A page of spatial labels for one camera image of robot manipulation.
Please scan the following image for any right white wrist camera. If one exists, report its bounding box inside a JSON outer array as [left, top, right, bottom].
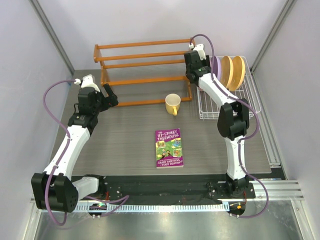
[[188, 42, 206, 61]]

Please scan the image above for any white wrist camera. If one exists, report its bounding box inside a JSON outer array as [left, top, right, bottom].
[[74, 74, 100, 92], [188, 42, 206, 61]]

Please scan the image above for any back yellow plate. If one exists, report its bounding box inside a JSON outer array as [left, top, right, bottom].
[[228, 56, 246, 92]]

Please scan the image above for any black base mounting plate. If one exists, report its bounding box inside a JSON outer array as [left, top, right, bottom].
[[92, 174, 256, 206]]

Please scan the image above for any yellow mug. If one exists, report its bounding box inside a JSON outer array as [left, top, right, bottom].
[[165, 93, 181, 116]]

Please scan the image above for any orange wooden shelf rack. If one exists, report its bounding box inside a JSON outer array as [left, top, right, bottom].
[[93, 38, 193, 107]]

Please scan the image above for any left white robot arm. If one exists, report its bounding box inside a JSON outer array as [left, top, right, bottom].
[[31, 84, 119, 213]]

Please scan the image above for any yellow plate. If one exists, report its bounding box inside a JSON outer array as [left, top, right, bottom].
[[228, 56, 246, 92], [220, 56, 234, 89]]

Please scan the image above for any front yellow plate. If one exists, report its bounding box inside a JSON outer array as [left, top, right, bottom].
[[220, 56, 234, 89]]

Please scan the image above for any white slotted cable duct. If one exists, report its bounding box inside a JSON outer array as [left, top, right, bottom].
[[73, 202, 230, 213]]

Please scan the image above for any white wire dish rack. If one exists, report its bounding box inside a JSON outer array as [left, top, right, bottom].
[[196, 55, 262, 120]]

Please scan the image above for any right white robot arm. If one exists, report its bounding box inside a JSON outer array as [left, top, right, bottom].
[[184, 50, 250, 198]]

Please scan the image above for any purple treehouse book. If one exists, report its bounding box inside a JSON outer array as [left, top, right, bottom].
[[155, 128, 184, 169]]

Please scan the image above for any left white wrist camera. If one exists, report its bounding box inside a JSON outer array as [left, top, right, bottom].
[[74, 74, 100, 92]]

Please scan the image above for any purple plate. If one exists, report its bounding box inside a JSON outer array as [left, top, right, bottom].
[[211, 56, 222, 81]]

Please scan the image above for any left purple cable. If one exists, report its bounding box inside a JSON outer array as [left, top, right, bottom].
[[42, 79, 76, 227]]

